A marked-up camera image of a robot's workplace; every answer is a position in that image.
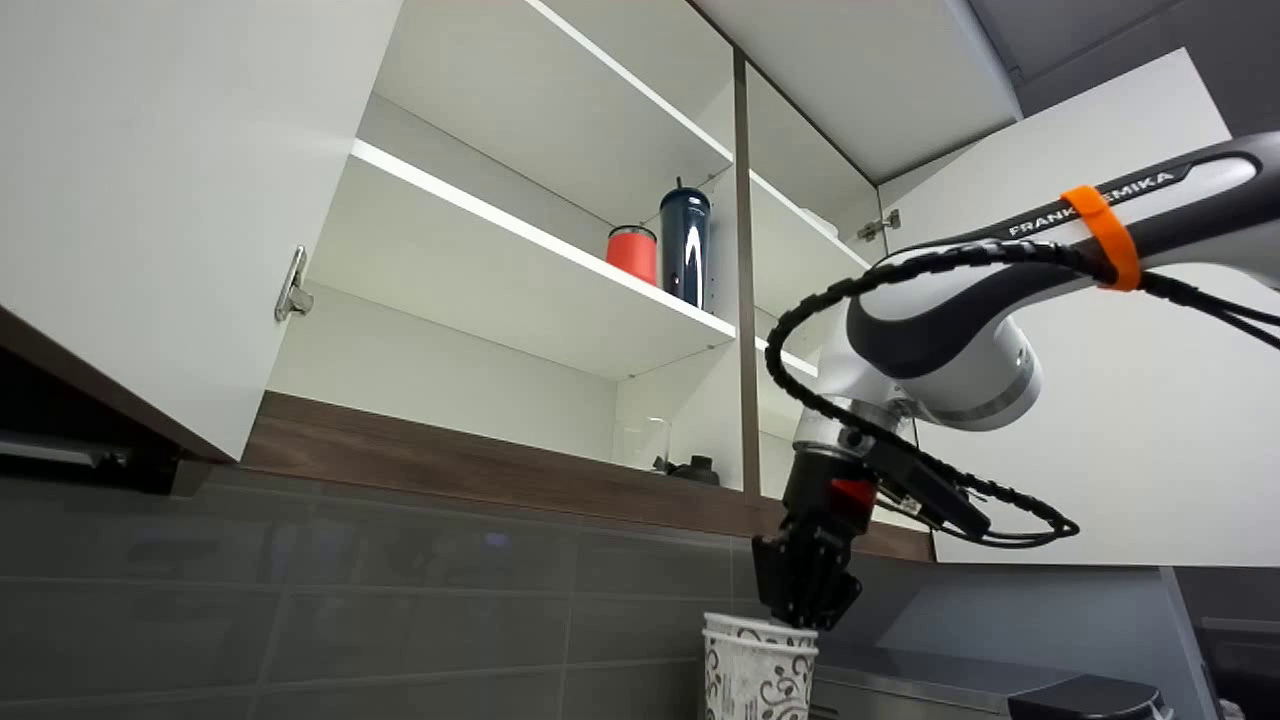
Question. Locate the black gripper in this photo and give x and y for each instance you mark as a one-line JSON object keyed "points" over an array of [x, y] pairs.
{"points": [[827, 512]]}

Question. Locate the patterned paper cup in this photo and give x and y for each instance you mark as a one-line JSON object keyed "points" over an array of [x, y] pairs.
{"points": [[756, 671]]}

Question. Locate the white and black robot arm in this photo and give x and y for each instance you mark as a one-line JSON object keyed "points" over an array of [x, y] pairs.
{"points": [[939, 332]]}

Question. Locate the small black object on shelf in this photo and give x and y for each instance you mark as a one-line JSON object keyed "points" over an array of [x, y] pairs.
{"points": [[696, 468]]}

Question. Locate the white cabinet shelf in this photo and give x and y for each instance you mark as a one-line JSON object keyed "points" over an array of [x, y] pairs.
{"points": [[448, 311]]}

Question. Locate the black appliance corner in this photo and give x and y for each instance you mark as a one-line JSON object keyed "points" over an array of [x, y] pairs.
{"points": [[1090, 698]]}

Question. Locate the red cup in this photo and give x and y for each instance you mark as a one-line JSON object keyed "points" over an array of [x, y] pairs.
{"points": [[634, 249]]}

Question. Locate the dark blue tumbler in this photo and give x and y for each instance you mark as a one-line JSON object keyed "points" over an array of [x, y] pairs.
{"points": [[682, 241]]}

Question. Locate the white right cabinet door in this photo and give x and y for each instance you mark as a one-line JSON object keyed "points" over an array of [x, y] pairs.
{"points": [[1159, 430]]}

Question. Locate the white cabinet door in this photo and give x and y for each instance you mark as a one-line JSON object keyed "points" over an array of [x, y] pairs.
{"points": [[160, 171], [1159, 430]]}

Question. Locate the metal door hinge left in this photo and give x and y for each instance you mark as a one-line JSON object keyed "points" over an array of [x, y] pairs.
{"points": [[295, 296]]}

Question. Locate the white left cabinet door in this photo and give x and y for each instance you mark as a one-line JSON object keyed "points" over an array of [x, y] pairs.
{"points": [[160, 171]]}

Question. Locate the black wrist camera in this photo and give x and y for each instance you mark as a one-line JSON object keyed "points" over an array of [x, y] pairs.
{"points": [[908, 472]]}

